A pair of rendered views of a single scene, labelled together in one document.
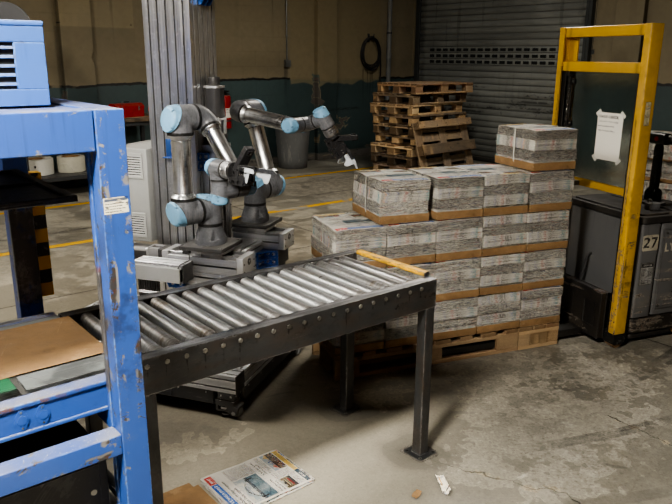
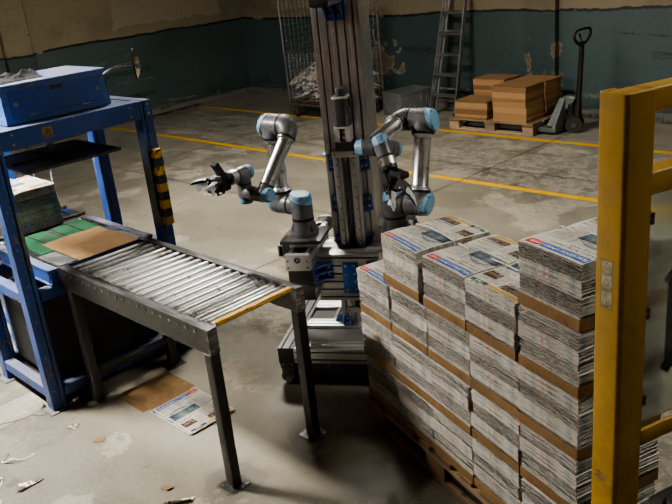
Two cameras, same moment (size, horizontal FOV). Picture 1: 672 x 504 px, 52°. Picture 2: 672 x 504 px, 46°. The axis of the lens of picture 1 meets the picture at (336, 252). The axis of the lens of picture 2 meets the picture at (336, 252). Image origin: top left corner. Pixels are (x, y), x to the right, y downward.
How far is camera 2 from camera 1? 4.60 m
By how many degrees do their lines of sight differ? 81
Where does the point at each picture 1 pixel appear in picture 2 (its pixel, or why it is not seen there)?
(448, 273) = (439, 380)
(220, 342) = (87, 282)
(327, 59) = not seen: outside the picture
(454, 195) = (439, 285)
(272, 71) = not seen: outside the picture
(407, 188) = (398, 252)
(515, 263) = (510, 427)
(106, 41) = not seen: outside the picture
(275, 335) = (110, 297)
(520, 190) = (505, 322)
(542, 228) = (539, 401)
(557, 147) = (552, 281)
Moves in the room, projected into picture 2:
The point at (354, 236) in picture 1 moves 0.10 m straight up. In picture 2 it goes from (368, 281) to (366, 261)
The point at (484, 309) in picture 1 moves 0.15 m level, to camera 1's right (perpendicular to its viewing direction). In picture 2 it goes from (479, 460) to (490, 483)
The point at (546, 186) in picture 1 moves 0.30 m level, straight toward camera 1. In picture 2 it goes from (539, 337) to (446, 337)
